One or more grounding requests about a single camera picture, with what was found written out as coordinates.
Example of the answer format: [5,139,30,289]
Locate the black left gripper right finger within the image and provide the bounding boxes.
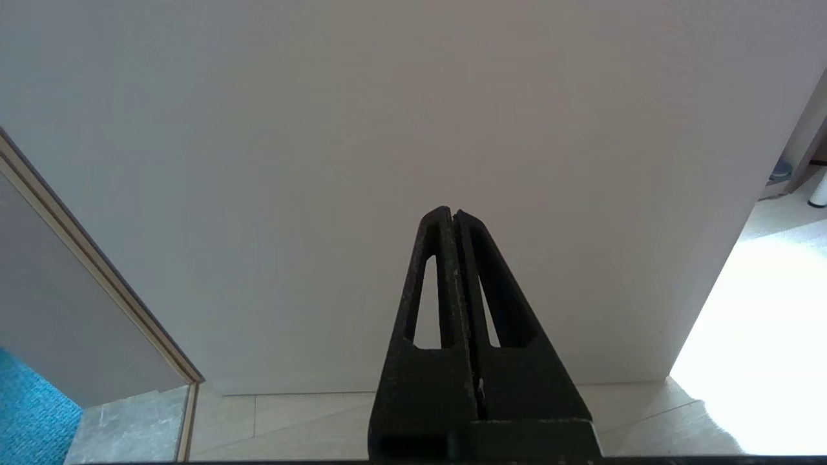
[454,209,602,460]

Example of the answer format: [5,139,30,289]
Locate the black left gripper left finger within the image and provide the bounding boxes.
[368,207,479,460]

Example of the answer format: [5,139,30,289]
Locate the beige room door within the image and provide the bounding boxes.
[0,0,827,396]

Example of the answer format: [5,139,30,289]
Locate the gold-framed glass panel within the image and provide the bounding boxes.
[0,126,206,462]

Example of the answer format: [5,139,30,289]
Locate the white table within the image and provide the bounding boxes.
[808,168,827,209]

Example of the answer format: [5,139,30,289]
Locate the beige open shoe cabinet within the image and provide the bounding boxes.
[759,71,827,201]

